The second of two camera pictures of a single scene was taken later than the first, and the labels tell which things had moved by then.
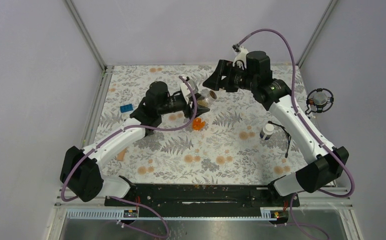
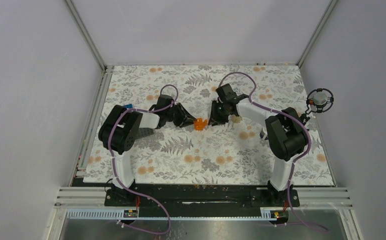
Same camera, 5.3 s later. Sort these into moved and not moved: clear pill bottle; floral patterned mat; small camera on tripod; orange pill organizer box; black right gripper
Moved: clear pill bottle; black right gripper
Not moved: floral patterned mat; orange pill organizer box; small camera on tripod
